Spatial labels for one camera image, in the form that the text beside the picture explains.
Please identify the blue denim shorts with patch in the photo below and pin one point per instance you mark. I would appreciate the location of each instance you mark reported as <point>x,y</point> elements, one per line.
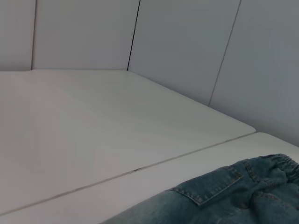
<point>233,198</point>

